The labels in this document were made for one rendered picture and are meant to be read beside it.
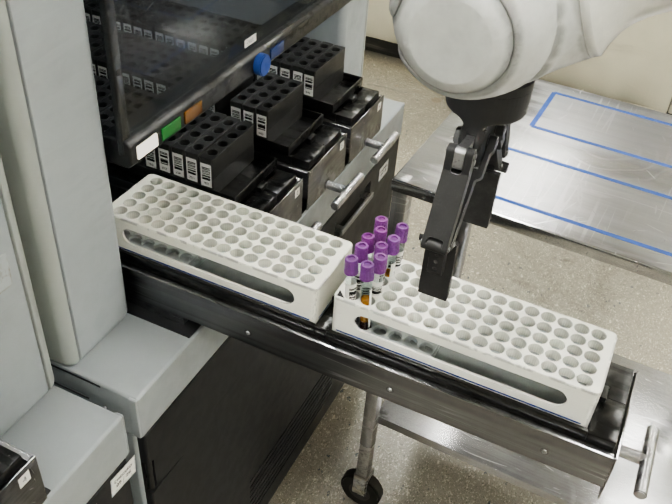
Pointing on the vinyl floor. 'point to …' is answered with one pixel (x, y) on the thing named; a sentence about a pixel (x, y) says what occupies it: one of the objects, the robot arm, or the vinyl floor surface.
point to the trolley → (654, 159)
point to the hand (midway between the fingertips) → (457, 248)
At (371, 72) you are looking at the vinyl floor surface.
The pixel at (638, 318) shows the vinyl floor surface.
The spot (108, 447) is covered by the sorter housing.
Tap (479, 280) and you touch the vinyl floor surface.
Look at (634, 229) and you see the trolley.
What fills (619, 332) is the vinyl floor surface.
